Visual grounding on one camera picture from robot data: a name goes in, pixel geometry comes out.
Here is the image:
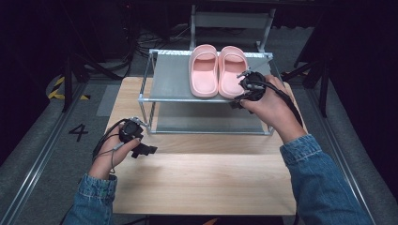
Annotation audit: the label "yellow black floor tape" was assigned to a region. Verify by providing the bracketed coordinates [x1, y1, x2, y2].
[46, 76, 92, 101]

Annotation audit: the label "person's left hand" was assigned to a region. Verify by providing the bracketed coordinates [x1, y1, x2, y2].
[88, 127, 142, 181]

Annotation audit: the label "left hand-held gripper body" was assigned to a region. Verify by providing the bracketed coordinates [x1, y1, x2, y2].
[119, 116, 147, 144]

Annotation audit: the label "pink slipper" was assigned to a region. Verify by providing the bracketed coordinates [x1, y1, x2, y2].
[188, 44, 219, 98]
[218, 45, 250, 100]

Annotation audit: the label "bundle of floor cables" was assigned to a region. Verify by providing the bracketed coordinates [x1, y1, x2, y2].
[134, 24, 191, 57]

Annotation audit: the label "metal shoe rack grey shelves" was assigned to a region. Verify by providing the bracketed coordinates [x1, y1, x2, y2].
[138, 49, 293, 136]

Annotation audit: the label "black tripod stand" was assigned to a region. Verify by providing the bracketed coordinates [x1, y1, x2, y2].
[281, 52, 332, 119]
[60, 52, 123, 113]

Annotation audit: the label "grey wrist strap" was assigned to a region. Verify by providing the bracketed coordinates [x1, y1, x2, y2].
[93, 142, 125, 174]

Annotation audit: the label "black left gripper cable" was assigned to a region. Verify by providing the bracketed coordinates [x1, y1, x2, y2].
[92, 117, 130, 162]

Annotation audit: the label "grey metal frame stand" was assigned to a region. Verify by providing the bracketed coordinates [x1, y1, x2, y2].
[189, 4, 277, 54]

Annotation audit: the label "person's right hand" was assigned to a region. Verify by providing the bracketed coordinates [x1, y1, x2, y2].
[240, 74, 308, 144]

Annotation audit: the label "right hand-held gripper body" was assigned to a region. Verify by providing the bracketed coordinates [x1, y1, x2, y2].
[237, 68, 267, 101]

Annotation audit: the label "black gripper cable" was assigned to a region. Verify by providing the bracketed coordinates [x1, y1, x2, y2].
[92, 117, 130, 162]
[250, 80, 304, 128]

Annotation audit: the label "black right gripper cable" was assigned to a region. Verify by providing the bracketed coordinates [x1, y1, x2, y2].
[250, 80, 304, 128]

